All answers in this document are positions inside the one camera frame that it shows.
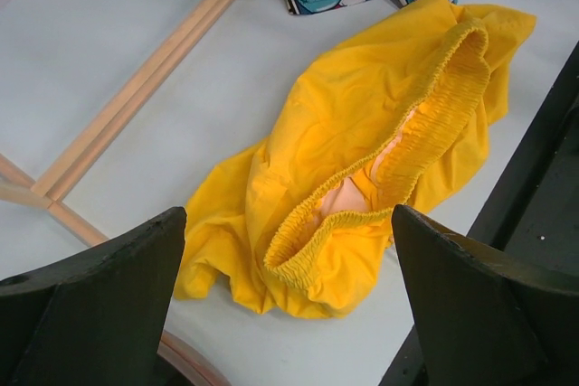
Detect yellow shorts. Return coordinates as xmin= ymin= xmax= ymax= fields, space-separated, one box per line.
xmin=175 ymin=0 xmax=536 ymax=319

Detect wooden clothes rack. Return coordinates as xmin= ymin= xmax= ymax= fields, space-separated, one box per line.
xmin=1 ymin=0 xmax=234 ymax=246

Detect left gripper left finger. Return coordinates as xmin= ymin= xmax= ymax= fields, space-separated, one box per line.
xmin=1 ymin=207 xmax=186 ymax=385

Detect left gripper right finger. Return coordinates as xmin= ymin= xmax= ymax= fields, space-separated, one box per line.
xmin=392 ymin=205 xmax=578 ymax=385

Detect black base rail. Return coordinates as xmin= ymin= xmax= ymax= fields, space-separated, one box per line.
xmin=382 ymin=53 xmax=578 ymax=385

